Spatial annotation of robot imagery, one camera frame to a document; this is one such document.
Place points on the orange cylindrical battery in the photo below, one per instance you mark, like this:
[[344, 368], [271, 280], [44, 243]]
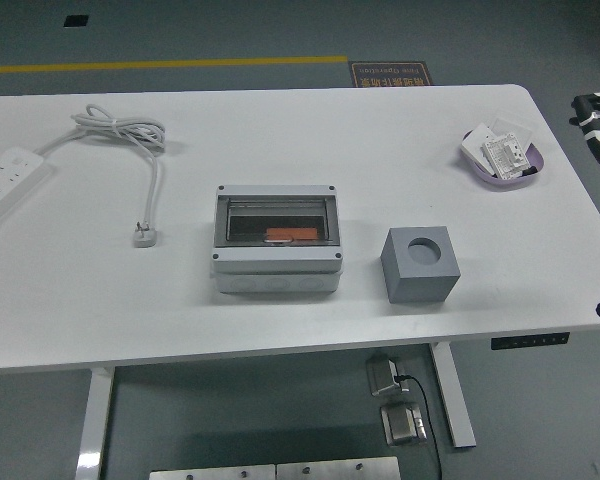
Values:
[[292, 234]]

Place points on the grey electrical junction box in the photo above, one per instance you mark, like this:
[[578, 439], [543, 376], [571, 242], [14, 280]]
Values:
[[275, 282]]

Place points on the transparent hinged box lid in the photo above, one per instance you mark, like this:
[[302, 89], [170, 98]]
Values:
[[250, 217]]

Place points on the plain white square box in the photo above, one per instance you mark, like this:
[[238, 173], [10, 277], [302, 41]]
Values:
[[475, 145]]

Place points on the metal floor socket box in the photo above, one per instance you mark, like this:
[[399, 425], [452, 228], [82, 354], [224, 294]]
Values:
[[402, 425], [382, 375]]

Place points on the small black part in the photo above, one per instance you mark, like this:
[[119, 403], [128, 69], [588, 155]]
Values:
[[530, 171]]

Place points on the clear plastic bag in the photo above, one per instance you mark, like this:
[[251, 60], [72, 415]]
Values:
[[517, 125]]

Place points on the purple plastic tray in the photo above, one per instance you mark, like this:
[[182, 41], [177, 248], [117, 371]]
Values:
[[505, 184]]

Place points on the black table control panel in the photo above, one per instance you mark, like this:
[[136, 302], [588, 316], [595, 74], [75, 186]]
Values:
[[530, 341]]

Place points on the grey block with round hole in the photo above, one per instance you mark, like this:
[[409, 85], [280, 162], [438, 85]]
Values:
[[420, 285]]

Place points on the dark floor sign with text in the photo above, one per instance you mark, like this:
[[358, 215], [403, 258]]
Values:
[[390, 75]]

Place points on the white table leg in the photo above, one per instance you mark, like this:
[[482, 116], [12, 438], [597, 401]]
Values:
[[455, 400], [94, 425]]

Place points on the grey metal plate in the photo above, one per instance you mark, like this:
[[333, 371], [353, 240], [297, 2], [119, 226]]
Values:
[[337, 469], [210, 473]]

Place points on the black square floor plate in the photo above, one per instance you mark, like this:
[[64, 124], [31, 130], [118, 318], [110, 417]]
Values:
[[76, 21]]

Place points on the white power strip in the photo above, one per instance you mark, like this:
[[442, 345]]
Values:
[[5, 175]]

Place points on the white labelled switch module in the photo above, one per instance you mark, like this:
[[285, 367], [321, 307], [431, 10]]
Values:
[[507, 155]]

